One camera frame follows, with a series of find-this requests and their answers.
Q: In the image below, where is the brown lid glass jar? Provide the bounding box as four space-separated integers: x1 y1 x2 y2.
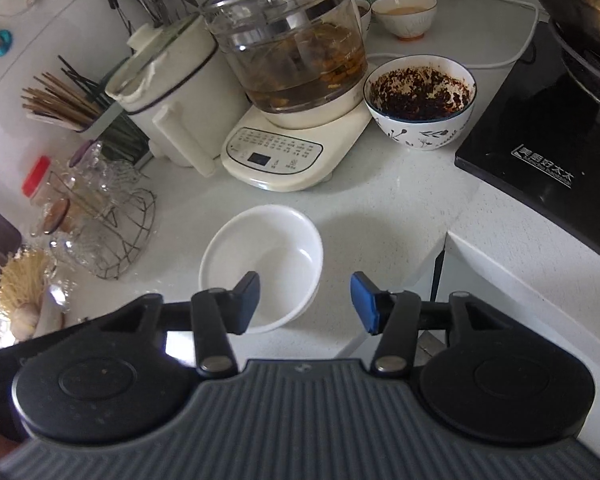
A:
42 197 81 236

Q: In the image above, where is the black induction cooktop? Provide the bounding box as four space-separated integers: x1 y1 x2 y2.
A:
454 20 600 271

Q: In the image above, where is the glass health kettle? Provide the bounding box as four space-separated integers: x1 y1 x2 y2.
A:
201 0 373 193

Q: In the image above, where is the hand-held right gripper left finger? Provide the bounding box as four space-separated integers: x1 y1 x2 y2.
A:
100 271 261 380

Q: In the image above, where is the bundle of chopsticks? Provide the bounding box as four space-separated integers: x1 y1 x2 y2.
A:
21 55 116 131

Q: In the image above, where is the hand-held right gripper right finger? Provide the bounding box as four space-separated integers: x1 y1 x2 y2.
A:
350 271 501 376

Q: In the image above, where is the bundle of dried noodles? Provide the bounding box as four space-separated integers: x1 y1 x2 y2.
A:
0 249 56 311

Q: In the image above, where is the small bowl with tan liquid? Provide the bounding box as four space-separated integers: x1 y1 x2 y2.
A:
371 0 437 42

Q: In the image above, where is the white electric pot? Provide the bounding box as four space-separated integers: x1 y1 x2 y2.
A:
104 10 251 178

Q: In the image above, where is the group of crystal glass cups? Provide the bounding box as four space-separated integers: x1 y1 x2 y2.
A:
50 142 146 276

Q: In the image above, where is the leaf print bowl with chili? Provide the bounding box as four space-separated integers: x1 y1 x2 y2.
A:
363 54 477 152

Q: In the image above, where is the white power cable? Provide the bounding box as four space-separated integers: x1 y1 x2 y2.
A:
367 0 540 70

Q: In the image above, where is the red lid plastic jar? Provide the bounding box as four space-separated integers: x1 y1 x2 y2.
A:
21 155 53 206

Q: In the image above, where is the wire basket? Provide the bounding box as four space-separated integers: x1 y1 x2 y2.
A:
45 160 158 281

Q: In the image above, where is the chopstick holder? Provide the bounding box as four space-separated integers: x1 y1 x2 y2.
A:
75 92 153 167

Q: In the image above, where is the small ceramic bowl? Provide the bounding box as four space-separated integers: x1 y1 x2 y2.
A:
354 0 374 38

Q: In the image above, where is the metal wok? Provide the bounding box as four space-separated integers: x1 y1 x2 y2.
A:
510 0 600 116

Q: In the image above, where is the small white bowl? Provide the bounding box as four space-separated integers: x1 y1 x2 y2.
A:
198 204 326 335

